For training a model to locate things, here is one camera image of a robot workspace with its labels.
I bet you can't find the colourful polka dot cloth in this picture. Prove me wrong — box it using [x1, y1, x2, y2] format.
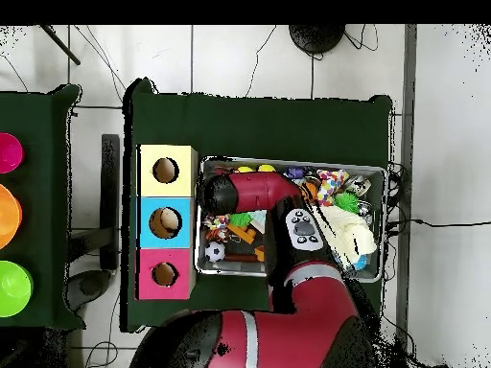
[316, 168, 351, 207]
[201, 214, 232, 242]

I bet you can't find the cream knitted cloth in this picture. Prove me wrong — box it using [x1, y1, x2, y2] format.
[311, 204, 378, 269]

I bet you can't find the wooden box with three holes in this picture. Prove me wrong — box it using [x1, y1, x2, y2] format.
[136, 144, 199, 301]

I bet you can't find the shallow mesh bin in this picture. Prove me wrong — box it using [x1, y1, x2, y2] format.
[195, 154, 389, 284]

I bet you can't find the small soccer ball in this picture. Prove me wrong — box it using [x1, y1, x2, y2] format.
[204, 240, 226, 263]

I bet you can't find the dark green tablecloth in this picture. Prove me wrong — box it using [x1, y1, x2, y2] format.
[121, 77, 395, 340]

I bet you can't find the black upright panel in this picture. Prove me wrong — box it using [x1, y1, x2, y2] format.
[99, 133, 121, 271]

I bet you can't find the dark grey rounded base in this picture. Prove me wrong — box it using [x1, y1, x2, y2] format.
[62, 268, 113, 312]

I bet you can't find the black round stand base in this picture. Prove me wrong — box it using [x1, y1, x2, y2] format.
[288, 24, 346, 55]

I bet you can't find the dark green cloth side table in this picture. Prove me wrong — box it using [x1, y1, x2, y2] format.
[0, 83, 86, 331]

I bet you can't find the orange plastic bowl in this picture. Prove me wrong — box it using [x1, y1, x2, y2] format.
[0, 183, 23, 250]

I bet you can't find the pink plastic bowl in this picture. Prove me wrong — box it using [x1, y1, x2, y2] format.
[0, 132, 25, 174]

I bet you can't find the black pole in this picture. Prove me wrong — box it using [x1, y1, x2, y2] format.
[39, 24, 82, 66]

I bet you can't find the green plastic bowl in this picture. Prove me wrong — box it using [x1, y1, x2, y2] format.
[0, 260, 35, 318]

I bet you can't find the black cable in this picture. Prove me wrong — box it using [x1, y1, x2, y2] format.
[386, 218, 491, 229]

